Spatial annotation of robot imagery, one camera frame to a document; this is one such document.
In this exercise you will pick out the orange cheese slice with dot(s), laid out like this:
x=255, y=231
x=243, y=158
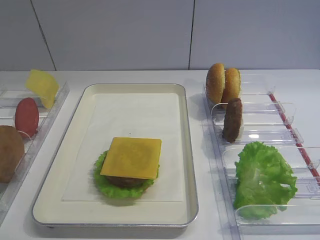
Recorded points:
x=132, y=157

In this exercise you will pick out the meat patty on tray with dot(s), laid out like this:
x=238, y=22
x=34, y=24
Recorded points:
x=128, y=182

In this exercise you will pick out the upright meat patty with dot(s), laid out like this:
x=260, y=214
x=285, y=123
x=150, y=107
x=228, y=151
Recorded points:
x=232, y=120

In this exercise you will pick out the lettuce leaf on tray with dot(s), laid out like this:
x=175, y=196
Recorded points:
x=112, y=191

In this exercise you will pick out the yellow cheese slice in rack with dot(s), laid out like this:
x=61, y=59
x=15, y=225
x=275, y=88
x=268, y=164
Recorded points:
x=43, y=85

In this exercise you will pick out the lettuce leaf in rack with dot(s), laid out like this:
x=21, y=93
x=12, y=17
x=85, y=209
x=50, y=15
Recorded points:
x=265, y=182

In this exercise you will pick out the red tomato slice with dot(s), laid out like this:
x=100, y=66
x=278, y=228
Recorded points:
x=26, y=117

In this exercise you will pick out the white paper tray liner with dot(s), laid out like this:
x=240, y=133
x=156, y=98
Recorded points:
x=135, y=115

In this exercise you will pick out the front bun half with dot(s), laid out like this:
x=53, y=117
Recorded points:
x=215, y=82

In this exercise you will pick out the bun half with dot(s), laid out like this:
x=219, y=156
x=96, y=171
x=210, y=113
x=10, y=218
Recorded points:
x=215, y=82
x=232, y=85

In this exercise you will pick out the rear bun half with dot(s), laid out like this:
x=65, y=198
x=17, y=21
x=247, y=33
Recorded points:
x=232, y=85

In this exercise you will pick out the clear right acrylic rack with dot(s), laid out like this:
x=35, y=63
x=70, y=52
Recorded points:
x=268, y=120

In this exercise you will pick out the clear acrylic rack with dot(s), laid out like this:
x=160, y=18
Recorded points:
x=9, y=99
x=268, y=120

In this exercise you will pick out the cream metal tray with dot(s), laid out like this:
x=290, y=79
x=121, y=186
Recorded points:
x=50, y=210

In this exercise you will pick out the brown bun in left rack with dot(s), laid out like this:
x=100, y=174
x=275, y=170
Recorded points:
x=11, y=151

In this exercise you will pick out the clear left acrylic rack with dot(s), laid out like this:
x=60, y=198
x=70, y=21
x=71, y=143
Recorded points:
x=9, y=99

